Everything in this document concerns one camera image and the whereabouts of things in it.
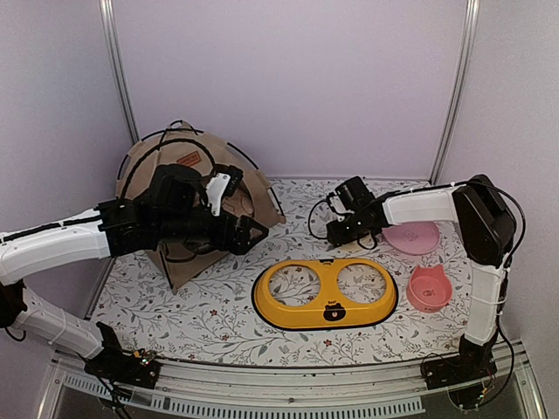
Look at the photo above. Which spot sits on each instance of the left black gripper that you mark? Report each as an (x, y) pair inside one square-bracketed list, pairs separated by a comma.
[(239, 244)]

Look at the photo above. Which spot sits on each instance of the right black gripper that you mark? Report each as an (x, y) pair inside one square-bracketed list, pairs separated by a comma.
[(338, 237)]

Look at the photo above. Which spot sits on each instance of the brown patterned pet cushion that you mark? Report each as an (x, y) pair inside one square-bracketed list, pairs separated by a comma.
[(239, 204)]

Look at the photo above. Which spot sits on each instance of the beige fabric pet tent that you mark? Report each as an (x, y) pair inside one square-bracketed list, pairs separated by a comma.
[(202, 197)]

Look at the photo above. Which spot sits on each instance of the yellow double bowl holder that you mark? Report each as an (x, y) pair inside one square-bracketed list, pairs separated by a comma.
[(330, 309)]

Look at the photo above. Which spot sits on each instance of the cream small bowl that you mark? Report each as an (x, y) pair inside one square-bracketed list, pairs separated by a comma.
[(352, 247)]

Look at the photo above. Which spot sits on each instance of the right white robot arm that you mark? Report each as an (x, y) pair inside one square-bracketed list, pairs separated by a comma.
[(478, 209)]

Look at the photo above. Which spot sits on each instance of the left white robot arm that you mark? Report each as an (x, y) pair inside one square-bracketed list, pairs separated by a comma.
[(42, 248)]

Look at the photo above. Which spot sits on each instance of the pink flat plate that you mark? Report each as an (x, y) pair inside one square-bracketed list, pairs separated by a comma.
[(414, 239)]

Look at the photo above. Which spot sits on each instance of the pink cat-ear bowl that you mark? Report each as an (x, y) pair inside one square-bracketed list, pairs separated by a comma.
[(429, 289)]

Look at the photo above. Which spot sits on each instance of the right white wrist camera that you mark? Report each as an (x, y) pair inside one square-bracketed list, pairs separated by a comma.
[(336, 205)]

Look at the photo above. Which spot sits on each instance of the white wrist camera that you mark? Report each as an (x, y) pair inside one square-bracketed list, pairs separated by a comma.
[(221, 185), (336, 205)]

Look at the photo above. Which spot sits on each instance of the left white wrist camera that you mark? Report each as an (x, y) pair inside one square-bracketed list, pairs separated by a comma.
[(221, 185)]

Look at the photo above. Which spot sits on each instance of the front aluminium table rail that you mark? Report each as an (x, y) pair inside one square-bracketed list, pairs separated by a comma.
[(203, 390)]

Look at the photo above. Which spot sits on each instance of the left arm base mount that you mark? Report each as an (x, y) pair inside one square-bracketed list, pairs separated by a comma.
[(138, 369)]

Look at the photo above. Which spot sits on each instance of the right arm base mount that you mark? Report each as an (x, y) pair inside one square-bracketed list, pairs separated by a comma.
[(472, 363)]

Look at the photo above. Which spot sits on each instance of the right aluminium frame post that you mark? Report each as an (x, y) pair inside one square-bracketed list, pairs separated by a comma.
[(459, 83)]

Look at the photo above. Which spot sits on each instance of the aluminium frame post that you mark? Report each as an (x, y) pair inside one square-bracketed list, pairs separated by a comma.
[(109, 26), (459, 83)]

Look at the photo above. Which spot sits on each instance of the left aluminium frame post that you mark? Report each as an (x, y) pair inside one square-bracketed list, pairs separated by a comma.
[(109, 26)]

